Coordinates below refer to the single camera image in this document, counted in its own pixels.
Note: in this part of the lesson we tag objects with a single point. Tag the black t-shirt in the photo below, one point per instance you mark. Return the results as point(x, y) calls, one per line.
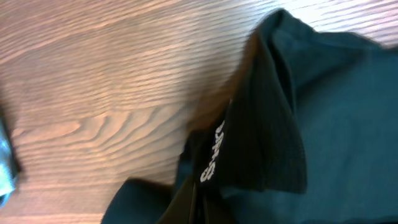
point(310, 136)

